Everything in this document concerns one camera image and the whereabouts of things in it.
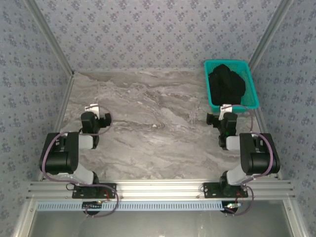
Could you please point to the black controller board with LED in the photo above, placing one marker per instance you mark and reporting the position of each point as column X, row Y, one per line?
column 91, row 205
column 230, row 207

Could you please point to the grey metal lower panel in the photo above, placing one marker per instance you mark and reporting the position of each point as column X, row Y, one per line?
column 160, row 224

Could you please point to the aluminium frame post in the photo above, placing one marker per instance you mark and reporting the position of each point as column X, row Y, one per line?
column 271, row 32
column 49, row 37

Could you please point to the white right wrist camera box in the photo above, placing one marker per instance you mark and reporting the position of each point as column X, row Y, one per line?
column 225, row 108

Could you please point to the aluminium frame leg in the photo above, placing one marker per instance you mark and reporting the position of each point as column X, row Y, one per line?
column 294, row 219
column 24, row 219

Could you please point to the aluminium table side rail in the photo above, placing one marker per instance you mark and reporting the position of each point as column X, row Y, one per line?
column 69, row 82
column 259, row 116

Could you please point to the aluminium mounting rail beam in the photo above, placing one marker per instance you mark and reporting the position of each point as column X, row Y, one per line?
column 160, row 190

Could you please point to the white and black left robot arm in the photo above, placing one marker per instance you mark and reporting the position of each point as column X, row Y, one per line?
column 59, row 158

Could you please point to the teal plastic mesh basket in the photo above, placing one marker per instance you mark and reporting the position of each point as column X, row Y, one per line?
column 249, row 81

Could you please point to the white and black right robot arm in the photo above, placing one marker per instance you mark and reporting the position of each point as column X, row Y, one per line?
column 259, row 158

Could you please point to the black printed t-shirt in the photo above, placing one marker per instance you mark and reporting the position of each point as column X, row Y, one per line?
column 224, row 86

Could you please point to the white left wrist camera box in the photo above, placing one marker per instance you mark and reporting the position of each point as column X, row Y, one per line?
column 92, row 107

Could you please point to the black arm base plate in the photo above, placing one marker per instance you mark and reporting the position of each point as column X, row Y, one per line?
column 209, row 191
column 108, row 193

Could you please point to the aluminium table end rail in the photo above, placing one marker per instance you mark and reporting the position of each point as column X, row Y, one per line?
column 138, row 71

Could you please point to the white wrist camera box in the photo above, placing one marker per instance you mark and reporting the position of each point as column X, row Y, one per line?
column 92, row 107
column 225, row 108

